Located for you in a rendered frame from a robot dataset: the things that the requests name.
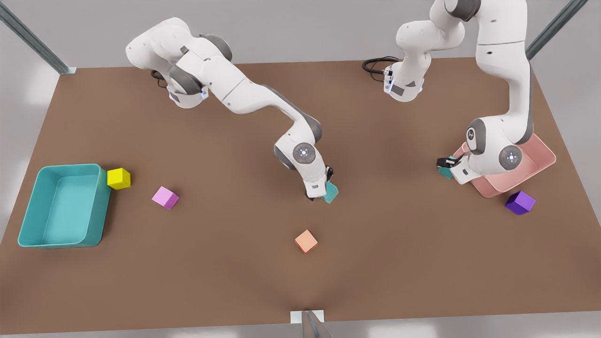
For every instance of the teal blue cube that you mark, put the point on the teal blue cube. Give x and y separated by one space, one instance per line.
331 192
445 172

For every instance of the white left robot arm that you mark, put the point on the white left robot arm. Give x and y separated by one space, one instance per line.
500 61

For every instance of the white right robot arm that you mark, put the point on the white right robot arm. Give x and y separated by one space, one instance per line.
244 94

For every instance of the orange cube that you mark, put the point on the orange cube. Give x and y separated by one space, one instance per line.
306 241

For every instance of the pink rectangular tray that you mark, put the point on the pink rectangular tray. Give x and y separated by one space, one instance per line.
526 169

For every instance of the purple cube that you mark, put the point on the purple cube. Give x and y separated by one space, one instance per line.
520 203

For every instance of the pink cube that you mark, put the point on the pink cube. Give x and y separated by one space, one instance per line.
165 197

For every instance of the yellow cube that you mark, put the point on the yellow cube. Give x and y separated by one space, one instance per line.
118 179

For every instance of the teal rectangular tray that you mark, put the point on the teal rectangular tray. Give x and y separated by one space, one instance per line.
63 206

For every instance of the silver frame post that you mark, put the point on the silver frame post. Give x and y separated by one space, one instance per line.
554 28
310 324
33 40

